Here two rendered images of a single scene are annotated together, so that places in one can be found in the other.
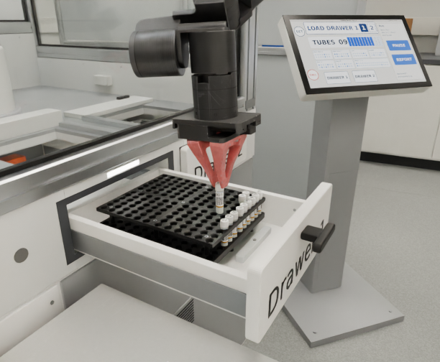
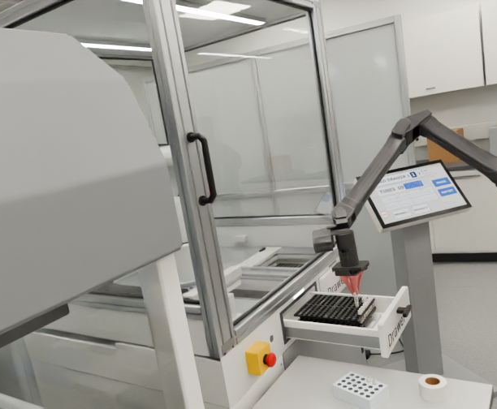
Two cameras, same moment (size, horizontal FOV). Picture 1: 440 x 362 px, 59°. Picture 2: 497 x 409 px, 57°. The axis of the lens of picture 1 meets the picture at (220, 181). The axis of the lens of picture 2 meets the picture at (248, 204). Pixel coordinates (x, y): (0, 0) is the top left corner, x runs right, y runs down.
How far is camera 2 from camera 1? 0.97 m
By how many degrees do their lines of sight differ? 14
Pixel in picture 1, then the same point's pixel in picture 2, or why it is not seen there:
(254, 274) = (381, 325)
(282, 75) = not seen: hidden behind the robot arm
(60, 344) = (296, 378)
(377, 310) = not seen: hidden behind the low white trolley
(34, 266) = (274, 344)
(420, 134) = (495, 230)
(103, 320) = (309, 368)
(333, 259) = (431, 350)
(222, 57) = (351, 242)
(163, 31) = (325, 235)
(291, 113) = (371, 233)
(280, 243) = (388, 314)
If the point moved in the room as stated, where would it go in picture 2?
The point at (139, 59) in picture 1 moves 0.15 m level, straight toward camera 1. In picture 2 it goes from (317, 247) to (334, 260)
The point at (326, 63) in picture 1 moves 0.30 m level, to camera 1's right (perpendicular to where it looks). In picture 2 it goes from (391, 204) to (454, 195)
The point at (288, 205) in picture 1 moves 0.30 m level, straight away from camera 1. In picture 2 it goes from (387, 301) to (382, 271)
